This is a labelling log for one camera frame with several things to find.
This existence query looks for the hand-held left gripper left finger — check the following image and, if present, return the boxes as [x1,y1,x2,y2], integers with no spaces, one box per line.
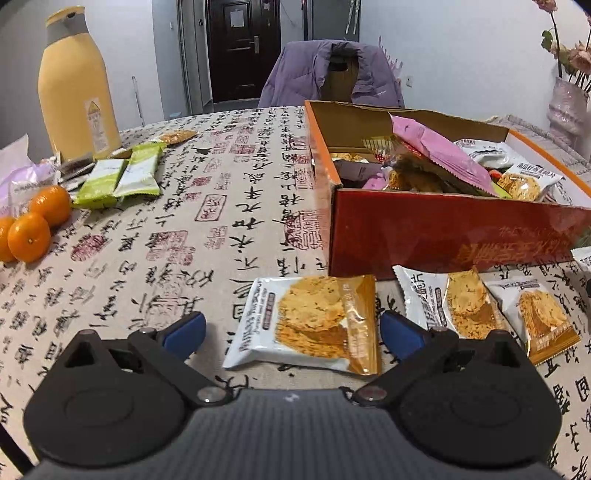
[62,311,232,407]

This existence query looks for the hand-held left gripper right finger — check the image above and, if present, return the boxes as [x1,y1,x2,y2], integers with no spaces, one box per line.
[353,310,525,407]

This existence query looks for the orange cardboard box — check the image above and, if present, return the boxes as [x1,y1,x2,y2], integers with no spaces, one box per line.
[305,100,591,280]

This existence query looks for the mauve snack packet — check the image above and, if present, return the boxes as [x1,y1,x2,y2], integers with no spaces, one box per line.
[332,159,384,183]

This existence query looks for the large pink snack packet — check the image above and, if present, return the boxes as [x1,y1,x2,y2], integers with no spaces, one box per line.
[390,114,499,198]

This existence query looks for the pale green biscuit packet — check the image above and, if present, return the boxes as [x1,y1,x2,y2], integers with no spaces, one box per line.
[71,158,129,208]
[113,142,168,198]

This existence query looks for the mandarin orange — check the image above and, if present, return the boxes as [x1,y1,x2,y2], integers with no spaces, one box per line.
[28,185,72,227]
[0,217,17,263]
[7,212,51,264]

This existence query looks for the small brown snack packet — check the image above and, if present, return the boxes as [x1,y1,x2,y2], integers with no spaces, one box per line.
[150,130,199,147]

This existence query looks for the small dark packet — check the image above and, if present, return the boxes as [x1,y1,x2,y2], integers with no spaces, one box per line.
[58,157,97,180]

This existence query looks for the white plastic bag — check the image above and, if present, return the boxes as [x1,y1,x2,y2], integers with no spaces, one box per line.
[0,134,63,217]

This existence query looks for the patterned grey quilt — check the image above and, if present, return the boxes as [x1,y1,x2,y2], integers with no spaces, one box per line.
[485,113,591,178]

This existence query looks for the brown chair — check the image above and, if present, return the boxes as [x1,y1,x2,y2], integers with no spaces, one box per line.
[325,54,361,103]

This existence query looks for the yellow thermos bottle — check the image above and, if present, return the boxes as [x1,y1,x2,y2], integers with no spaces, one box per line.
[38,6,123,160]

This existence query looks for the white slatted rack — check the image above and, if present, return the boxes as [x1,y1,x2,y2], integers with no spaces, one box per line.
[378,34,406,81]

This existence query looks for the purple puffer jacket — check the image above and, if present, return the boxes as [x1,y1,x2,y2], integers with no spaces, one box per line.
[257,39,406,109]

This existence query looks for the grey interior door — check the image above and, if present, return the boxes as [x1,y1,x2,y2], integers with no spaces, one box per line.
[178,0,212,116]

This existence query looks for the pink ceramic vase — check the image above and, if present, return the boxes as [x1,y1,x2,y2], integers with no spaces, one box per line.
[547,76,591,137]

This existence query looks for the dark entry door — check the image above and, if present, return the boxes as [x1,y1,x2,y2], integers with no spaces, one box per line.
[205,0,282,103]

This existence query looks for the white folded umbrella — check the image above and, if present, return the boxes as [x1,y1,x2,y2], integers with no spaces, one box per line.
[345,0,362,34]

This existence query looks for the dried pink roses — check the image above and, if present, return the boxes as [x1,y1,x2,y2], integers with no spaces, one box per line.
[531,0,591,90]

